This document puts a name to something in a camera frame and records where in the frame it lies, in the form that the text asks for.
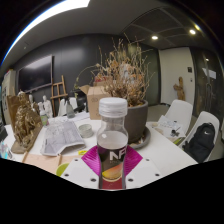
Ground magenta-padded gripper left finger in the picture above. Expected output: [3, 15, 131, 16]
[60, 145, 101, 190]

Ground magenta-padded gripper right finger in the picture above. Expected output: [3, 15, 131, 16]
[125, 145, 164, 190]

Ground clear dark-labelled drink bottle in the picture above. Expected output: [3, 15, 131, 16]
[95, 96, 130, 191]

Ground grey plant saucer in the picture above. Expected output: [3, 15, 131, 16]
[128, 125, 152, 150]

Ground tan flat mat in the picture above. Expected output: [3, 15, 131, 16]
[22, 152, 83, 176]

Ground grey printed newspaper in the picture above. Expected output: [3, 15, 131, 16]
[40, 119, 86, 157]

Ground small white cup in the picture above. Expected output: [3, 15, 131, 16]
[78, 123, 94, 139]

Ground dried plant in grey pot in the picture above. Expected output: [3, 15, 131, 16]
[74, 33, 154, 145]

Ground white papers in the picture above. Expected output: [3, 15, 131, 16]
[156, 114, 184, 139]

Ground grey spray bottle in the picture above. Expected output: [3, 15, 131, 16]
[65, 99, 76, 120]

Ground green-labelled spray bottle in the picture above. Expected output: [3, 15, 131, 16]
[39, 105, 50, 128]

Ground black backpack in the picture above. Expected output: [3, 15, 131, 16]
[182, 122, 216, 164]

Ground brown cardboard box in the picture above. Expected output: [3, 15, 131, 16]
[79, 83, 113, 121]

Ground white chair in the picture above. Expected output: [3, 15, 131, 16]
[58, 97, 78, 117]
[181, 110, 221, 161]
[164, 99, 194, 136]

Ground golden-brown relief sculpture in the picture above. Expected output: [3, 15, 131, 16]
[6, 90, 44, 155]

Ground white plaster bust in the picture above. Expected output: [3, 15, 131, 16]
[42, 95, 54, 118]

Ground wooden easel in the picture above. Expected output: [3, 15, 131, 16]
[49, 74, 68, 116]

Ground colourful printed book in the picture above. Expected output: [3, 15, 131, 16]
[0, 139, 14, 160]

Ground wooden figure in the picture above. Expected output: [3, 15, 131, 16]
[173, 76, 186, 102]

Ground black wall screen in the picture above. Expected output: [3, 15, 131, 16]
[17, 54, 54, 94]

